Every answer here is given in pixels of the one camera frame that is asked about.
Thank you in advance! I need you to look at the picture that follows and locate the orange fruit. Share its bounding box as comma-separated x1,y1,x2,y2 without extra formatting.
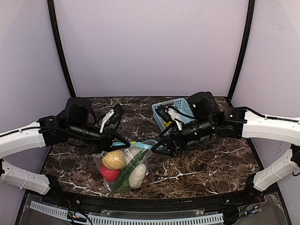
102,150,125,170

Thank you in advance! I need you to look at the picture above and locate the white cauliflower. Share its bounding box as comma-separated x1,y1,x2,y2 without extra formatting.
124,147,143,165

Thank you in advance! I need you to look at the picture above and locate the clear zip top bag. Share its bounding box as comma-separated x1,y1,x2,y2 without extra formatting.
92,140,157,192

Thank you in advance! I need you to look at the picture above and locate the green cucumber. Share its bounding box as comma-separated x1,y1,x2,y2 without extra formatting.
112,149,148,191

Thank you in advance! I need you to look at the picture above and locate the dark red apple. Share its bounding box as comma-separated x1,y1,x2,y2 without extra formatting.
143,175,153,185

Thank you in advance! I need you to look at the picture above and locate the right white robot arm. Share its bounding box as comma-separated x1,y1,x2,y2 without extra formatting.
151,91,300,192

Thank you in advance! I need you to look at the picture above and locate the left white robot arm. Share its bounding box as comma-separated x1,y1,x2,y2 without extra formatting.
0,97,130,195

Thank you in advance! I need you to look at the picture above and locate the yellow banana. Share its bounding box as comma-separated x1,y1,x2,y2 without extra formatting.
163,121,172,128

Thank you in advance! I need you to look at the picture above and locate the light blue plastic basket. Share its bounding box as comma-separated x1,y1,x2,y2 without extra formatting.
152,98,194,131

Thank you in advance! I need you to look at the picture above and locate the white slotted cable duct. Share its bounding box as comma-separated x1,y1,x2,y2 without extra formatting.
30,201,224,225

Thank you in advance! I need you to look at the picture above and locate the left black frame post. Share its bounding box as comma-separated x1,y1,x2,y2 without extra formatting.
47,0,76,98

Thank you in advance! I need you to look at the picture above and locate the black frame post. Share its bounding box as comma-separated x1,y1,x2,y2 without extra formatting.
47,0,76,98
227,0,255,101

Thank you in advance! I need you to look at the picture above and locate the right black frame post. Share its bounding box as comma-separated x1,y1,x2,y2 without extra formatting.
227,0,255,101

